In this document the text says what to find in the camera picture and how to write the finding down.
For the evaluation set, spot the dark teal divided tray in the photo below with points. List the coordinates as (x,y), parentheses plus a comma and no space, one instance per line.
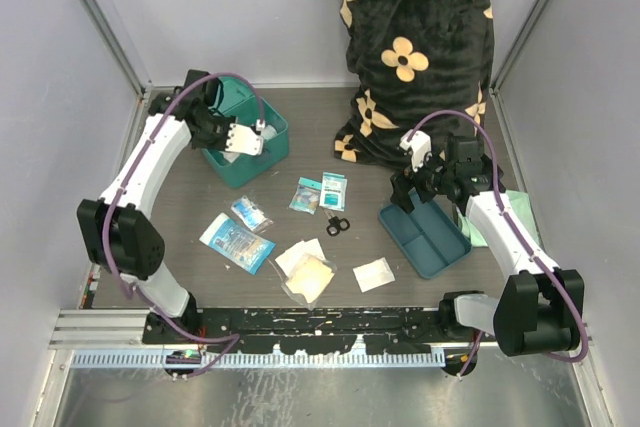
(427,237)

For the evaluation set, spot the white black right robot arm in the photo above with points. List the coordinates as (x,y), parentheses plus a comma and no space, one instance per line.
(540,308)

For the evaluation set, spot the teal medicine kit box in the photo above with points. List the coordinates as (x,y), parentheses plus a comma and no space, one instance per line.
(241,102)

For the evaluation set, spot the small white gauze packet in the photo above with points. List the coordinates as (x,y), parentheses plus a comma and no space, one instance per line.
(373,275)

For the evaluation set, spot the aluminium slotted rail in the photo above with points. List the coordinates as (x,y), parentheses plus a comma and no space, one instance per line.
(104,338)

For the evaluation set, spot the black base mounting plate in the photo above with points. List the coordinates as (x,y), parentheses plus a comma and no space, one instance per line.
(383,330)

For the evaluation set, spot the large blue cotton pack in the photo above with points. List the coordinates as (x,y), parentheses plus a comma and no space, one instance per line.
(237,244)

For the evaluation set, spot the white gauze pad stack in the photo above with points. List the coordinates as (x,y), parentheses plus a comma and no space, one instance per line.
(290,257)

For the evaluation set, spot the black handled scissors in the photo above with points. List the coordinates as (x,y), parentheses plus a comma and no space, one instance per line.
(336,225)

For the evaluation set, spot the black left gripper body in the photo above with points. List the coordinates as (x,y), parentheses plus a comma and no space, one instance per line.
(214,137)

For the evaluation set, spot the light green cloth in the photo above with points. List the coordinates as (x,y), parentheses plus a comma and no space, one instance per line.
(521,206)

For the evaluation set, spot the teal white sachet packet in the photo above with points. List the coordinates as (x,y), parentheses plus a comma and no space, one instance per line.
(333,191)

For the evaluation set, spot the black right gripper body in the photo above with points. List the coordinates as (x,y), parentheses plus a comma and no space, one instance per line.
(432,178)

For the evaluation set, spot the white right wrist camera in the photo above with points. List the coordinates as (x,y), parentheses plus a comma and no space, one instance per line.
(419,148)

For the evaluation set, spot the clear bag blue bandages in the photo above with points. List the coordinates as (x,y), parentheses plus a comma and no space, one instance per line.
(307,196)

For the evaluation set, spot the black floral plush blanket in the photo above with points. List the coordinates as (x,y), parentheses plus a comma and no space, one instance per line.
(426,62)

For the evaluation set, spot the white gauze pack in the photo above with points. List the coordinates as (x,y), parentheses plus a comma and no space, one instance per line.
(230,158)

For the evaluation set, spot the white plastic bottle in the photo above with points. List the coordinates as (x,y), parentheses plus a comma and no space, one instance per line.
(268,133)

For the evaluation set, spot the clear bag beige pad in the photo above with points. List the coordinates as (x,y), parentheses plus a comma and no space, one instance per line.
(308,280)

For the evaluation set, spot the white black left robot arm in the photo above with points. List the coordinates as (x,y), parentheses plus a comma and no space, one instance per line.
(116,228)

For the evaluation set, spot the small clear blue packet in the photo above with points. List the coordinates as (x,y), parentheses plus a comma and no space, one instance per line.
(251,215)

